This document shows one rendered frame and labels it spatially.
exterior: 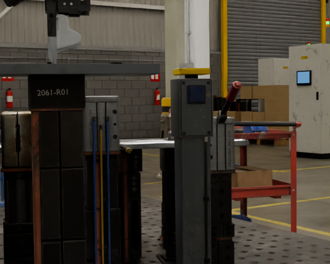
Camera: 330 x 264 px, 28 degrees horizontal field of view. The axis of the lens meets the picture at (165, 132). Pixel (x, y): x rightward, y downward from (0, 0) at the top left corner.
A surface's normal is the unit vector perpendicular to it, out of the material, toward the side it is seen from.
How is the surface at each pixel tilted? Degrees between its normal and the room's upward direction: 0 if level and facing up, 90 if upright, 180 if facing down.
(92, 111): 90
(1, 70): 90
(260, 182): 90
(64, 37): 83
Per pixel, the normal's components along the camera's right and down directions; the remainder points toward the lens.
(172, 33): -0.84, 0.04
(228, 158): 0.22, 0.05
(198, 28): 0.54, 0.04
